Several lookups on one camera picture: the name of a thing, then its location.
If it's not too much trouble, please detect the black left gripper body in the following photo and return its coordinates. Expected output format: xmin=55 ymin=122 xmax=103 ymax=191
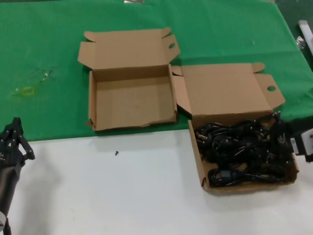
xmin=0 ymin=146 xmax=26 ymax=170

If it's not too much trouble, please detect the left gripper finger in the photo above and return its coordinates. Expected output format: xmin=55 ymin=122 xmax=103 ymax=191
xmin=0 ymin=117 xmax=18 ymax=148
xmin=14 ymin=117 xmax=36 ymax=161

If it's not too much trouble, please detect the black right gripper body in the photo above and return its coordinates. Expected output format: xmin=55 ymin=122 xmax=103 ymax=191
xmin=269 ymin=120 xmax=294 ymax=158

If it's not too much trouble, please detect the cardboard box with creased lid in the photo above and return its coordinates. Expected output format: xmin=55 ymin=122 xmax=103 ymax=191
xmin=172 ymin=62 xmax=300 ymax=196

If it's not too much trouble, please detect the cardboard box with plain lid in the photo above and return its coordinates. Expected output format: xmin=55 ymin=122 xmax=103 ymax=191
xmin=77 ymin=27 xmax=181 ymax=132

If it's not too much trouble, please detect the clear plastic scrap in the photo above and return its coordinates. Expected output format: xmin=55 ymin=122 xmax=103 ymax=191
xmin=42 ymin=69 xmax=54 ymax=82

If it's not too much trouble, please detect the small clear plastic bag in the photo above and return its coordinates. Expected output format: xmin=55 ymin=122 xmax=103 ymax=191
xmin=295 ymin=36 xmax=306 ymax=51

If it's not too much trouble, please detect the white aluminium bar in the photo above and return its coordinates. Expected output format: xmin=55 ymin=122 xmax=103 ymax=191
xmin=297 ymin=20 xmax=313 ymax=53

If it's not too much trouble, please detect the green table cloth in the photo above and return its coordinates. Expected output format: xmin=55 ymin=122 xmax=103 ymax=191
xmin=0 ymin=0 xmax=313 ymax=143

